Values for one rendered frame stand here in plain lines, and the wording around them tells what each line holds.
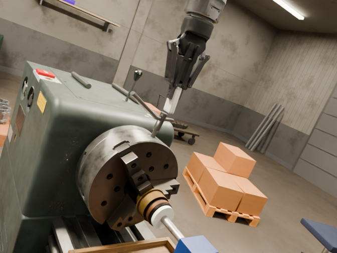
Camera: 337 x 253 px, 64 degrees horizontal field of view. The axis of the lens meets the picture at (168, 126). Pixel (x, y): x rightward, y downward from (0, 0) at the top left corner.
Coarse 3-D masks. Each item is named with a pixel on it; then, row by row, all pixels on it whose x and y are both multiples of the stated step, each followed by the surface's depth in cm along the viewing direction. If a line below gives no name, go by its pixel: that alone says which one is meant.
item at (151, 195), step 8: (144, 192) 76; (152, 192) 76; (160, 192) 78; (136, 200) 79; (144, 200) 74; (152, 200) 74; (160, 200) 74; (136, 208) 76; (144, 208) 73; (152, 208) 72; (144, 216) 74
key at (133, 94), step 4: (132, 92) 63; (132, 96) 63; (136, 96) 64; (136, 100) 66; (140, 100) 66; (140, 104) 68; (144, 104) 69; (144, 108) 71; (148, 108) 72; (148, 112) 74; (152, 112) 76; (152, 116) 78; (156, 116) 80; (160, 116) 84; (164, 120) 87; (168, 120) 90; (172, 120) 92
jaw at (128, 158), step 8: (120, 152) 76; (128, 152) 77; (128, 160) 74; (136, 160) 75; (128, 168) 75; (136, 168) 76; (128, 176) 79; (136, 176) 75; (144, 176) 76; (136, 184) 76; (144, 184) 76
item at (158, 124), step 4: (160, 112) 84; (164, 112) 85; (164, 116) 84; (156, 120) 85; (160, 120) 84; (156, 124) 84; (160, 124) 84; (156, 128) 84; (152, 132) 85; (156, 132) 85; (152, 136) 85
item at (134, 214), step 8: (128, 192) 86; (128, 200) 81; (120, 208) 81; (128, 208) 80; (112, 216) 82; (120, 216) 80; (128, 216) 79; (136, 216) 78; (112, 224) 80; (120, 224) 81
